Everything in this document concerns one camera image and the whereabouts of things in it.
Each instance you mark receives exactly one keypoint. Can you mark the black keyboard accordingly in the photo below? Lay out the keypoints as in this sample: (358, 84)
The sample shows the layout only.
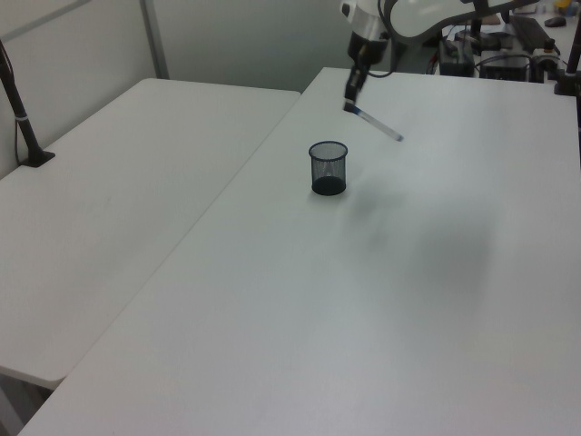
(528, 32)

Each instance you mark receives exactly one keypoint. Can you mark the black electronics box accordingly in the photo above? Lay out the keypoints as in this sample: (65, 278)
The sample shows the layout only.
(456, 56)

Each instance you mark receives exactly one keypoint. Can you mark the white marker with blue cap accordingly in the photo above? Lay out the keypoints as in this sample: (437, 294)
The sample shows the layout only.
(377, 124)

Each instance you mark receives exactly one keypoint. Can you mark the white folding table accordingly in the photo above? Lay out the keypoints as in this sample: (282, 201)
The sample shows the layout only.
(113, 191)

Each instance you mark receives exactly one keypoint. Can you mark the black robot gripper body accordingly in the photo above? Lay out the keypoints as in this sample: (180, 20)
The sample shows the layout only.
(370, 50)

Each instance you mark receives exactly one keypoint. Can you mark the black control device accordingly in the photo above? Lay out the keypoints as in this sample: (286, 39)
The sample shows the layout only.
(506, 63)

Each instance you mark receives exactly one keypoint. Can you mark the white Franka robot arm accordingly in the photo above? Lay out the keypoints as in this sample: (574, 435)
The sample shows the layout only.
(417, 18)

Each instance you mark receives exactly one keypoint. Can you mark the dark computer mouse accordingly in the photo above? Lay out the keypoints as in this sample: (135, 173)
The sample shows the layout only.
(554, 22)

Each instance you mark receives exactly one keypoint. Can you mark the black mesh pen cup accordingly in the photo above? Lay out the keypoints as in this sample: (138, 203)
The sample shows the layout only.
(327, 186)

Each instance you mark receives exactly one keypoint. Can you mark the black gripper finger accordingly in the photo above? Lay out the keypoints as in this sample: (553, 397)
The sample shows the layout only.
(361, 79)
(349, 91)

